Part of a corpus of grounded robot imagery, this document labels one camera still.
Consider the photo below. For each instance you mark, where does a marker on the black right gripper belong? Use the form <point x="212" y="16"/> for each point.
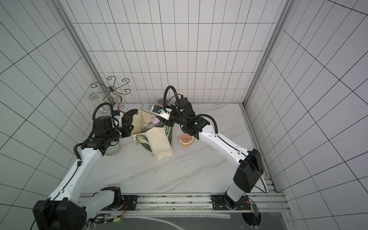
<point x="167" y="120"/>

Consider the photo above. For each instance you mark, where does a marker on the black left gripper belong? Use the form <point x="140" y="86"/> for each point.
<point x="125" y="127"/>

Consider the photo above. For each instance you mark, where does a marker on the orange rounded alarm clock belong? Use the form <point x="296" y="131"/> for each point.
<point x="186" y="140"/>

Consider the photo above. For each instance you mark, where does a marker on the lilac round alarm clock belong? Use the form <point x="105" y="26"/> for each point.
<point x="155" y="120"/>

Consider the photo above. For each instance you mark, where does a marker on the cream canvas floral tote bag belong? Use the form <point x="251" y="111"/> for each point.
<point x="157" y="139"/>

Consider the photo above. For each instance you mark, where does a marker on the grey square alarm clock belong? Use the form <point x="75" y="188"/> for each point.
<point x="148" y="108"/>

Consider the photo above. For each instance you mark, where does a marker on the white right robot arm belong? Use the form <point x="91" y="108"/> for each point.
<point x="203" y="127"/>

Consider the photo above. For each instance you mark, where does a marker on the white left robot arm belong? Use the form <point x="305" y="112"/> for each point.
<point x="61" y="210"/>

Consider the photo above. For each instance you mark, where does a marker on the green patterned coaster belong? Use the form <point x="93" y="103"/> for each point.
<point x="113" y="149"/>

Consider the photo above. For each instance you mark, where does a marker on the metal jewelry tree stand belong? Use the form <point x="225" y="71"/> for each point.
<point x="113" y="98"/>

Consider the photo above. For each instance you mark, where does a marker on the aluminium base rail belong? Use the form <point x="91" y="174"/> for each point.
<point x="180" y="205"/>

